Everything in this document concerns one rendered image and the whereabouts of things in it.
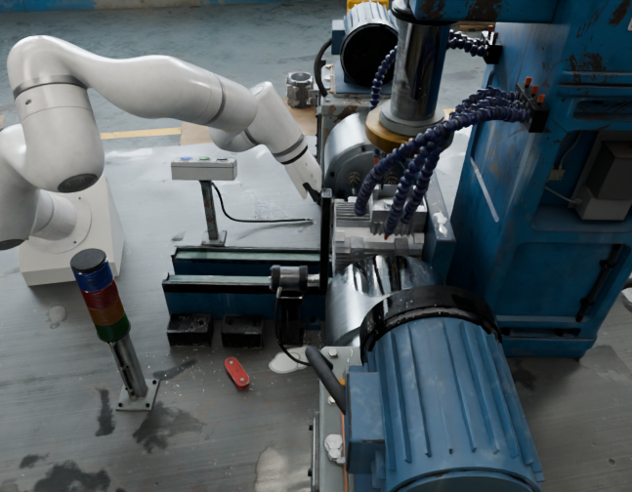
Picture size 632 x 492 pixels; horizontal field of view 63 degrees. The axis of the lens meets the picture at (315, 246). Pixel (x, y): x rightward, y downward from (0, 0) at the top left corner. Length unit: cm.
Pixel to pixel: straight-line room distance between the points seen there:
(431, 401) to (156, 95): 55
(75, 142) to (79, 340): 71
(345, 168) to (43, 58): 79
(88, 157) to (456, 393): 59
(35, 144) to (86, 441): 66
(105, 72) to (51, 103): 9
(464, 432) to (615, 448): 79
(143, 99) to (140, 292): 79
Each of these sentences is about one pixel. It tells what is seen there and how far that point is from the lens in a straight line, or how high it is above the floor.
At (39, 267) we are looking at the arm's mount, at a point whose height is 86.
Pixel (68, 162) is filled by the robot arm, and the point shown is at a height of 143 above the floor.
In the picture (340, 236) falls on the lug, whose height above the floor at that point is 108.
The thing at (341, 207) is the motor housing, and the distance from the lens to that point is 120.
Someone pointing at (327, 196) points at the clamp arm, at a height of 125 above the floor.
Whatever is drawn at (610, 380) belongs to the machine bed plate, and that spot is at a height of 80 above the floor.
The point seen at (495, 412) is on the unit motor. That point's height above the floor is 135.
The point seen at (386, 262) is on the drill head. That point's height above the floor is 116.
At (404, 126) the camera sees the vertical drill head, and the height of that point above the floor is 135.
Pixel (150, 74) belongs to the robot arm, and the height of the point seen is 153.
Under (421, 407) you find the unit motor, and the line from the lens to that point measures 57.
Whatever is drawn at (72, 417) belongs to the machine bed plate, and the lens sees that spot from 129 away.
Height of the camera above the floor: 182
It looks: 41 degrees down
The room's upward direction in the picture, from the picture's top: 1 degrees clockwise
